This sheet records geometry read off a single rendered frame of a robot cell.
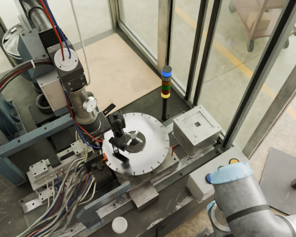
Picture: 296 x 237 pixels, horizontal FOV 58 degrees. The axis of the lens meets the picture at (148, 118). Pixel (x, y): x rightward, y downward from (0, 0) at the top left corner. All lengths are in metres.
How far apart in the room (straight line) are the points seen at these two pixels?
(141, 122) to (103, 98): 0.44
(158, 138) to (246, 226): 0.67
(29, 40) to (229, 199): 0.72
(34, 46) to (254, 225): 0.76
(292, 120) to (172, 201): 1.68
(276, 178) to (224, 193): 1.65
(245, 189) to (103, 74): 1.29
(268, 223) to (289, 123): 2.03
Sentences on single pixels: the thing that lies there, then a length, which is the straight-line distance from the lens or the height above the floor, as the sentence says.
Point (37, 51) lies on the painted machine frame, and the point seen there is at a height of 1.52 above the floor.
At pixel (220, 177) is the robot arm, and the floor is 1.37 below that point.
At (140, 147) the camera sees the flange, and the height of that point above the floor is 0.96.
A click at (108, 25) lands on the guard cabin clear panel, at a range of 2.18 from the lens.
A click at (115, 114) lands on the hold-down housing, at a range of 0.96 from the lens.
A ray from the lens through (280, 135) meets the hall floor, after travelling 2.62.
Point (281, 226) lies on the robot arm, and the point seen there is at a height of 1.37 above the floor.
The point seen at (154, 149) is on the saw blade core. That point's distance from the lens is 1.24.
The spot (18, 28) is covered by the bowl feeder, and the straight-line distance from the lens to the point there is 1.75.
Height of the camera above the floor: 2.06
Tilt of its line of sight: 57 degrees down
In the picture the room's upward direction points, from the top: 2 degrees counter-clockwise
